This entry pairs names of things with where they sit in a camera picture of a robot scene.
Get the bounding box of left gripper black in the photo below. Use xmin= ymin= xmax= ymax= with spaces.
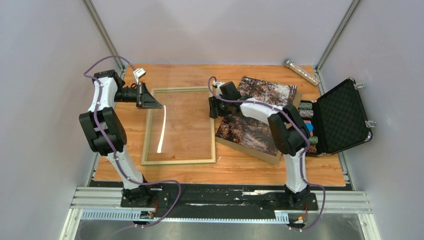
xmin=113 ymin=82 xmax=163 ymax=110

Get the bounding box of wooden picture frame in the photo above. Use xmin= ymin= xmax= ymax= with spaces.
xmin=141 ymin=86 xmax=218 ymax=167

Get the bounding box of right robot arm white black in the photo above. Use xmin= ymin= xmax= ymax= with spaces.
xmin=207 ymin=76 xmax=310 ymax=209

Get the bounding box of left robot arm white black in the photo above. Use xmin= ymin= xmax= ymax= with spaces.
xmin=78 ymin=69 xmax=163 ymax=207

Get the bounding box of autumn forest photo board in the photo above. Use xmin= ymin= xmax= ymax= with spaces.
xmin=215 ymin=76 xmax=302 ymax=165

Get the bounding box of silver glitter microphone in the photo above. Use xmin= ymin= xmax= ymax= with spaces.
xmin=283 ymin=58 xmax=321 ymax=87

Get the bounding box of blue poker chip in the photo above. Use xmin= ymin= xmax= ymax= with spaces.
xmin=305 ymin=122 xmax=314 ymax=132

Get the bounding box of black poker chip case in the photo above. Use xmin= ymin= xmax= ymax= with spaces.
xmin=298 ymin=77 xmax=375 ymax=157

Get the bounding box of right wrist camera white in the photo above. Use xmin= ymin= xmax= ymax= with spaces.
xmin=212 ymin=80 xmax=225 ymax=89

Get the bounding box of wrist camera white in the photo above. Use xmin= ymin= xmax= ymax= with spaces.
xmin=212 ymin=80 xmax=225 ymax=89
xmin=133 ymin=68 xmax=147 ymax=87

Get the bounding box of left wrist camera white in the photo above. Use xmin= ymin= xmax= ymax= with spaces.
xmin=133 ymin=68 xmax=147 ymax=87

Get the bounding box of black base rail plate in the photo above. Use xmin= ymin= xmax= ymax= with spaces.
xmin=119 ymin=181 xmax=320 ymax=220

